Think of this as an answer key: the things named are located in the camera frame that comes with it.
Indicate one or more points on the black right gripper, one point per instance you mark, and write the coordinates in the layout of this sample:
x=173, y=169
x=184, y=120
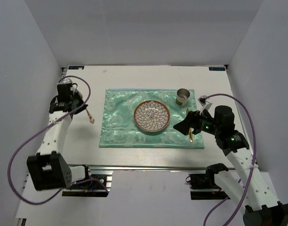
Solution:
x=192, y=120

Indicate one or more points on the blue label sticker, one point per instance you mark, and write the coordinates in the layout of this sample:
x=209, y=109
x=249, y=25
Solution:
x=76, y=67
x=217, y=68

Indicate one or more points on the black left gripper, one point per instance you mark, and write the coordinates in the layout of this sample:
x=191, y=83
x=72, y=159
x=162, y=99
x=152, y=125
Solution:
x=78, y=94

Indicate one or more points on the gold knife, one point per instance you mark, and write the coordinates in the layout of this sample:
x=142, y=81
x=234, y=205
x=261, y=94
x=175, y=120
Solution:
x=191, y=136

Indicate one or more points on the metal cup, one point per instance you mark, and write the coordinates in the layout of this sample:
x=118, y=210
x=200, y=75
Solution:
x=182, y=97

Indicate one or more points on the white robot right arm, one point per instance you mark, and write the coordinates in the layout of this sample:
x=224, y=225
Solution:
x=259, y=206

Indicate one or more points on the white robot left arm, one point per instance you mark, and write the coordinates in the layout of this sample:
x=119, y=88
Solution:
x=48, y=168

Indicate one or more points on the patterned orange rim plate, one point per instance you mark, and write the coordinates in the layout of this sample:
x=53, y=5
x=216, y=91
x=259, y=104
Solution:
x=151, y=116

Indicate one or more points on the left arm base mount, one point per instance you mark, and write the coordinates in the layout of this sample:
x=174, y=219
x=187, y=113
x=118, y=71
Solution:
x=97, y=184

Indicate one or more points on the green satin cloth napkin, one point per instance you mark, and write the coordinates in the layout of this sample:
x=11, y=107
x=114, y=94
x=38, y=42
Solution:
x=119, y=129

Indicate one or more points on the blue label sticker left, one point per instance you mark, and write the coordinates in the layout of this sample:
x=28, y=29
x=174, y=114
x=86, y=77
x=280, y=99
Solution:
x=76, y=67

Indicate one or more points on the gold fork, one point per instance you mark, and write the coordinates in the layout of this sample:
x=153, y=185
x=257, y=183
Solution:
x=91, y=119

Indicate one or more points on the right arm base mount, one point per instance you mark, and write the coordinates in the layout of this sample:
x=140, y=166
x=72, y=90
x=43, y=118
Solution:
x=202, y=185

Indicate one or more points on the blue label sticker right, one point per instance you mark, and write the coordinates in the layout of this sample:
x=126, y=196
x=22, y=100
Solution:
x=217, y=68

